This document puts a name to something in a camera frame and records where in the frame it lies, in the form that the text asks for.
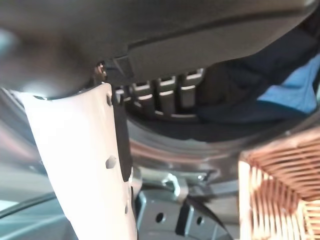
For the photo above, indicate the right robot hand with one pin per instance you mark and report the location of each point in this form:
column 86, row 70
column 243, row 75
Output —
column 125, row 30

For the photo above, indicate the rectangular wicker laundry basket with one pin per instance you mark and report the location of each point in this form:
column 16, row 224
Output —
column 280, row 190

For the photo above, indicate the black garment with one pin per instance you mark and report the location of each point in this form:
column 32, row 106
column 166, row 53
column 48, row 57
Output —
column 225, row 87

